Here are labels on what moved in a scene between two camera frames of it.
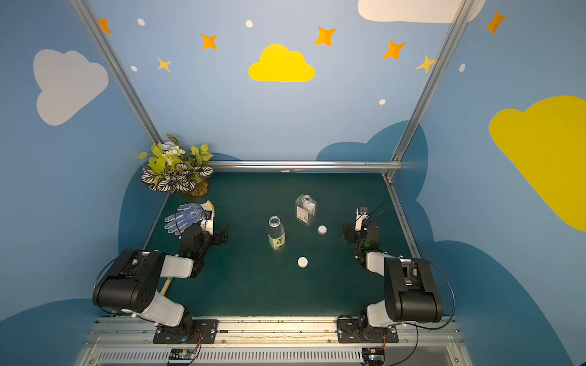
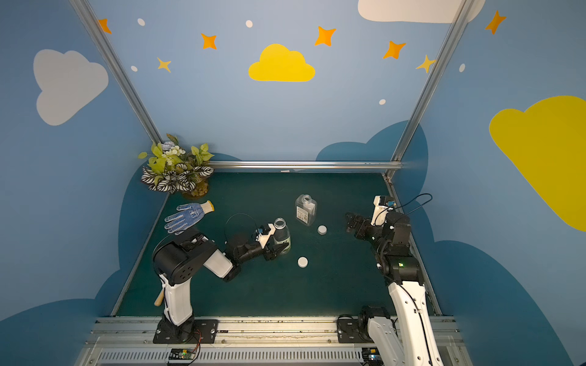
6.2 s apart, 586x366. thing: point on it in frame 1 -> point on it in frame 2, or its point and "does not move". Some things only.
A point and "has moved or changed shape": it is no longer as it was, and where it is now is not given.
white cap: (302, 261) does not move
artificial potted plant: (171, 170) does not move
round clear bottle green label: (276, 233) has moved or changed shape
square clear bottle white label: (306, 210) does not move
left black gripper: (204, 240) -> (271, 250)
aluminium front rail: (275, 341) does not move
